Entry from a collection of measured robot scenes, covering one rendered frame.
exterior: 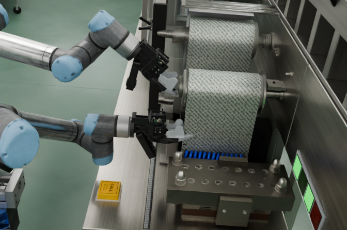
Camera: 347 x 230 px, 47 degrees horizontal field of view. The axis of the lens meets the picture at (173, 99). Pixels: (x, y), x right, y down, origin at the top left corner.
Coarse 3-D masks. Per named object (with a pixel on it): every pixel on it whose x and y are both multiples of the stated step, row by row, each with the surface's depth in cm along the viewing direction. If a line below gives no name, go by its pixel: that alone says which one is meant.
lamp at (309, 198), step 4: (308, 184) 102; (308, 188) 102; (308, 192) 102; (304, 196) 105; (308, 196) 102; (312, 196) 99; (308, 200) 102; (312, 200) 99; (308, 204) 101; (308, 208) 101
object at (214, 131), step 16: (192, 112) 131; (208, 112) 131; (224, 112) 131; (240, 112) 131; (192, 128) 135; (208, 128) 135; (224, 128) 134; (240, 128) 134; (192, 144) 138; (208, 144) 138; (224, 144) 138; (240, 144) 138
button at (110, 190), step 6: (102, 180) 139; (102, 186) 136; (108, 186) 137; (114, 186) 137; (120, 186) 140; (102, 192) 134; (108, 192) 134; (114, 192) 134; (102, 198) 134; (108, 198) 134; (114, 198) 134
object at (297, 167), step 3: (297, 156) 112; (297, 159) 112; (297, 162) 112; (294, 165) 114; (297, 165) 112; (300, 165) 109; (294, 168) 114; (297, 168) 111; (300, 168) 109; (294, 171) 114; (297, 171) 111; (297, 174) 111; (297, 177) 111
